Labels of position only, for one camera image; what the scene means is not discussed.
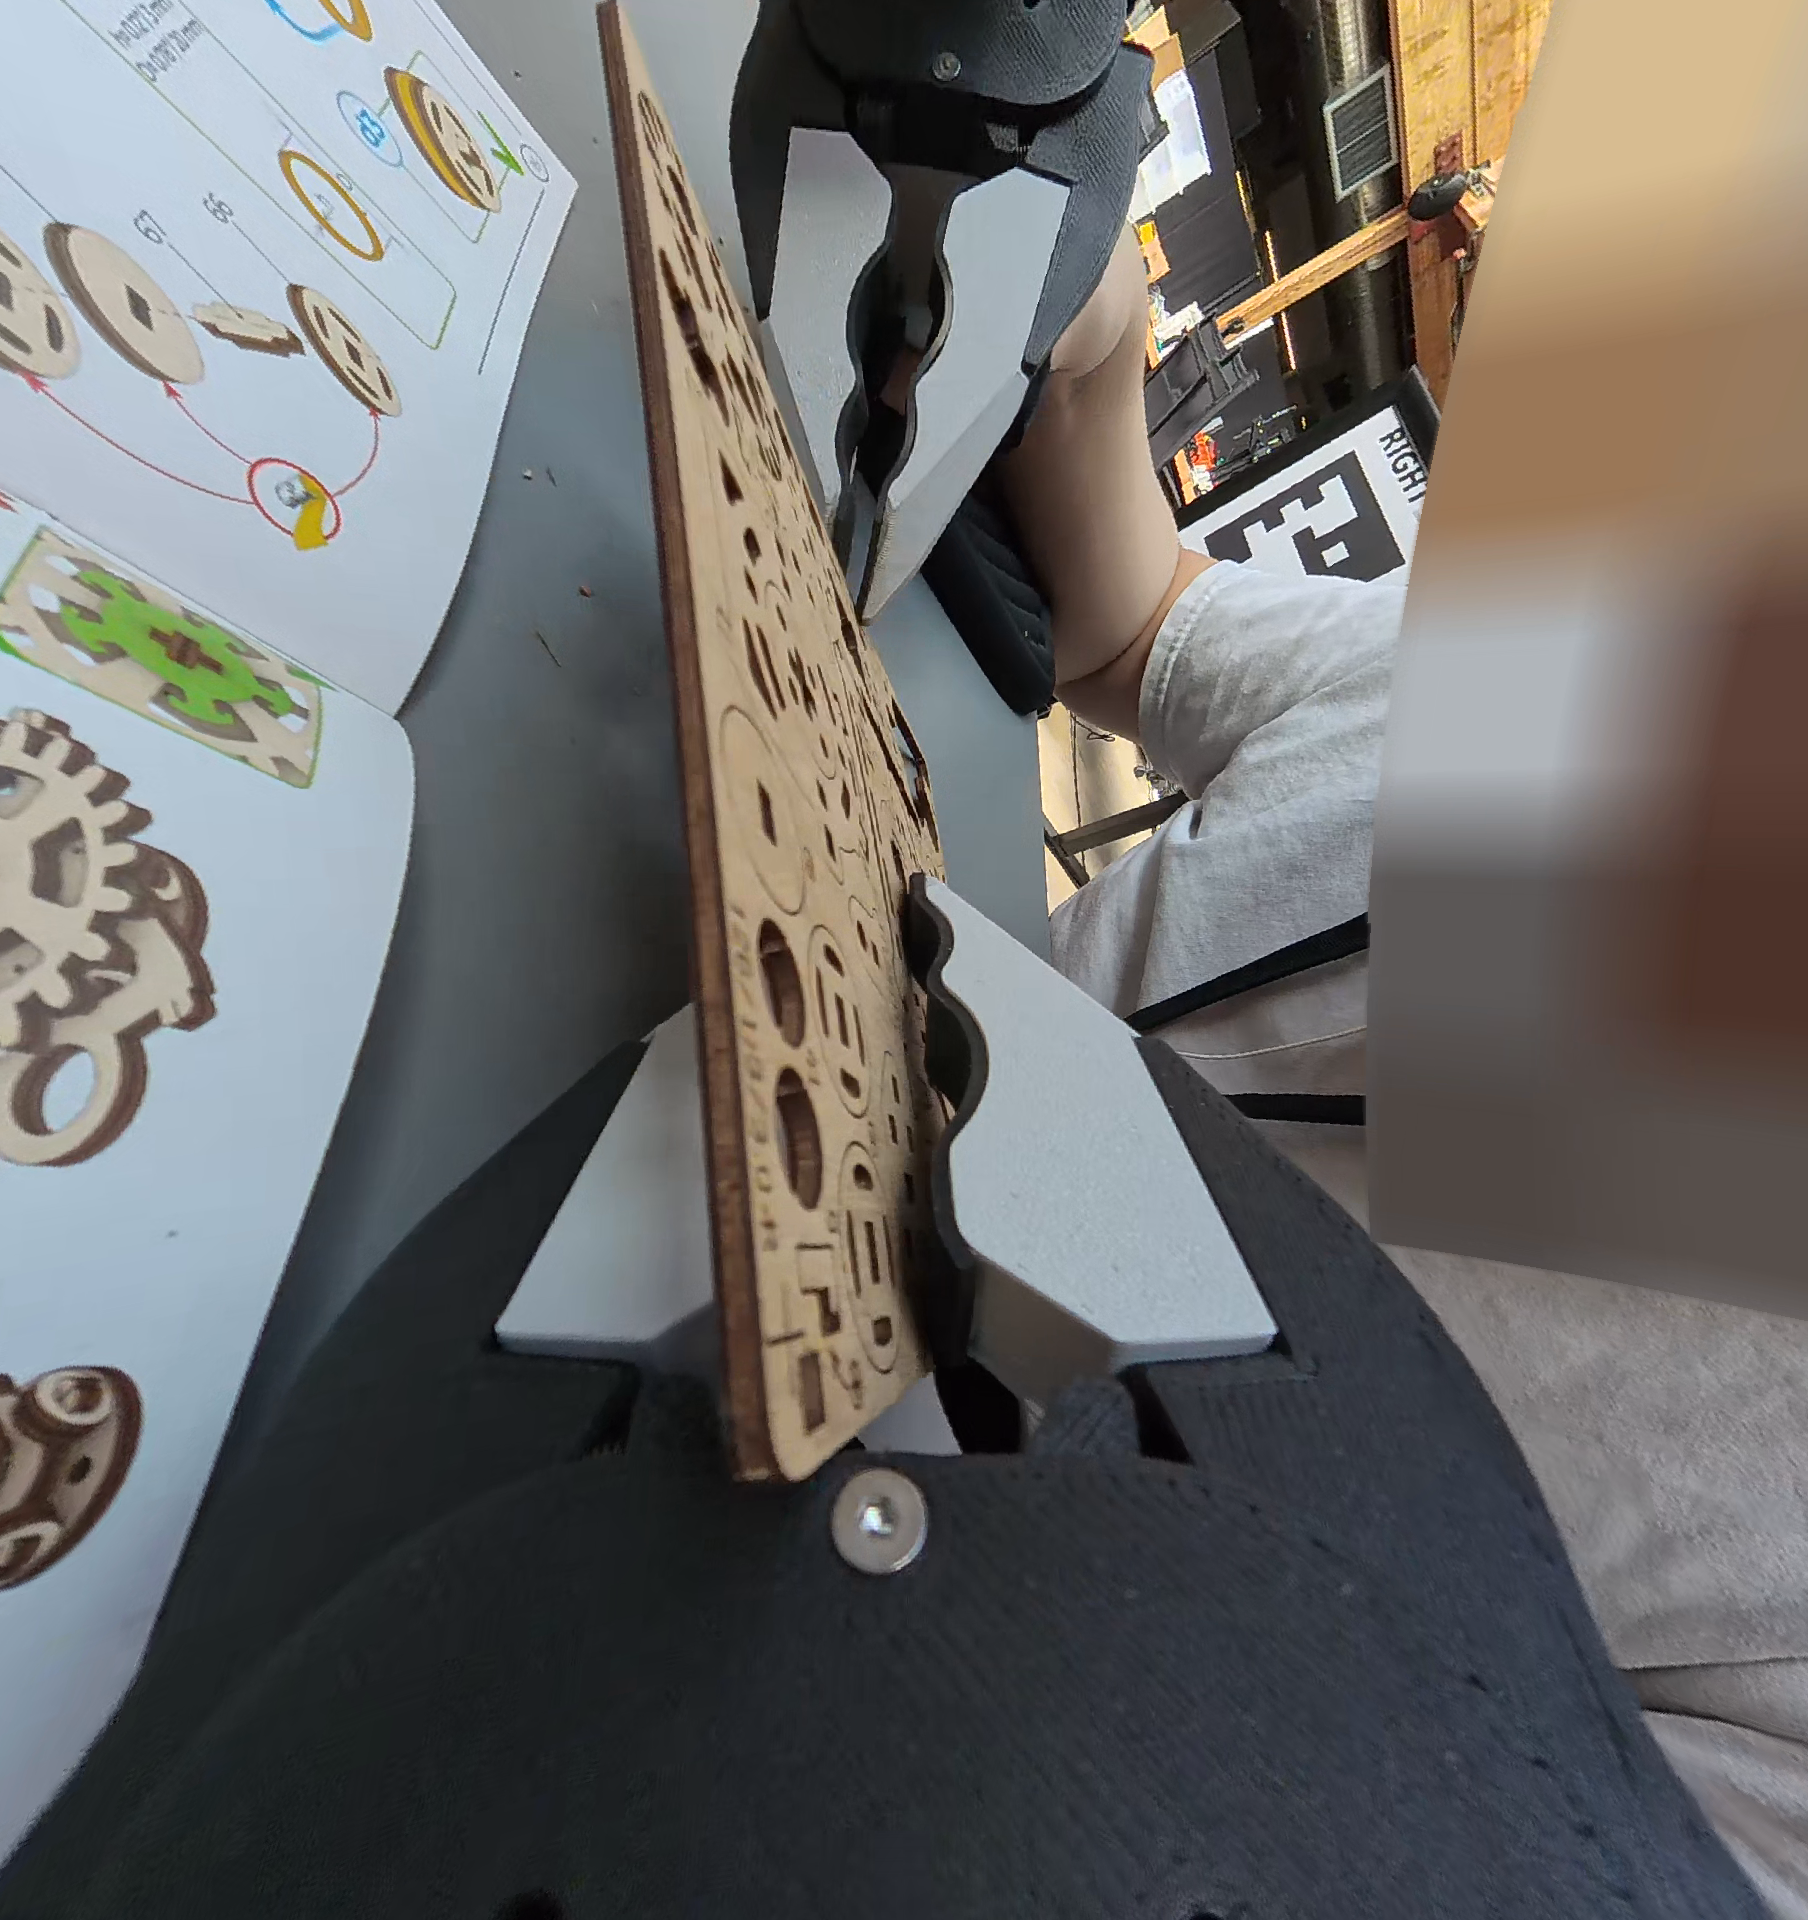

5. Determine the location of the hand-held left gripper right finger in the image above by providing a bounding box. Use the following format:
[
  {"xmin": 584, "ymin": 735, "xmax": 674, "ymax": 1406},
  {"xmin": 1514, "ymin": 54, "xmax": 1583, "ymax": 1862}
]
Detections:
[{"xmin": 903, "ymin": 873, "xmax": 1280, "ymax": 1455}]

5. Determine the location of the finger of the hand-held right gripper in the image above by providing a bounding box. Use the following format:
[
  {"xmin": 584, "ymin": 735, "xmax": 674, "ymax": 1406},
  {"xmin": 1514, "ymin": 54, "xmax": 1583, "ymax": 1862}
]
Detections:
[
  {"xmin": 854, "ymin": 178, "xmax": 1082, "ymax": 623},
  {"xmin": 761, "ymin": 127, "xmax": 894, "ymax": 576}
]

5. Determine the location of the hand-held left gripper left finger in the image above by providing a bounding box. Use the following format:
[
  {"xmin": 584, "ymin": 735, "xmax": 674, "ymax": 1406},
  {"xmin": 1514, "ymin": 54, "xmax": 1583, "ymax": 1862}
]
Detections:
[{"xmin": 496, "ymin": 1005, "xmax": 733, "ymax": 1418}]

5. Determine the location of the wooden laser-cut parts sheet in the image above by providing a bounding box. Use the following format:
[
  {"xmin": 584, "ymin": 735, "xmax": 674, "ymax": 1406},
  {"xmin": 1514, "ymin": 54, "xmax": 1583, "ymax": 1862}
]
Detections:
[{"xmin": 598, "ymin": 0, "xmax": 948, "ymax": 1486}]

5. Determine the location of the person's right forearm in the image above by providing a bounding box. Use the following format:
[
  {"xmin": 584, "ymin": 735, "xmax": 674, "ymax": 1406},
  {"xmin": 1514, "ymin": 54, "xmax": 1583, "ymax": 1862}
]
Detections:
[{"xmin": 995, "ymin": 239, "xmax": 1221, "ymax": 741}]

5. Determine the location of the black padded wrist rest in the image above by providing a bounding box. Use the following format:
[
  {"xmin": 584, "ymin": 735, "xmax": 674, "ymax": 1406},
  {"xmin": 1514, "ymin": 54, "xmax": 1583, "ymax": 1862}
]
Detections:
[{"xmin": 921, "ymin": 496, "xmax": 1064, "ymax": 719}]

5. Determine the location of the black white marker board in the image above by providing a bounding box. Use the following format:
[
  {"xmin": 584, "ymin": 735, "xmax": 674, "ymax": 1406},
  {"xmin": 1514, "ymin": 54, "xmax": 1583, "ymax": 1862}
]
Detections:
[{"xmin": 1175, "ymin": 367, "xmax": 1440, "ymax": 584}]

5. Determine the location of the assembly instruction booklet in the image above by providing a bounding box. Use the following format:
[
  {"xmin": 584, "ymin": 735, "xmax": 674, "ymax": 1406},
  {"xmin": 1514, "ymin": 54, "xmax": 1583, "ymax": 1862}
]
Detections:
[{"xmin": 0, "ymin": 0, "xmax": 575, "ymax": 1684}]

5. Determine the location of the black harness strap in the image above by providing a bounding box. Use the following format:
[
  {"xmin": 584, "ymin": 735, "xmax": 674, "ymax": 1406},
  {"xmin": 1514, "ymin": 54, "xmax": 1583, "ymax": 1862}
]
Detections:
[{"xmin": 1131, "ymin": 916, "xmax": 1371, "ymax": 1132}]

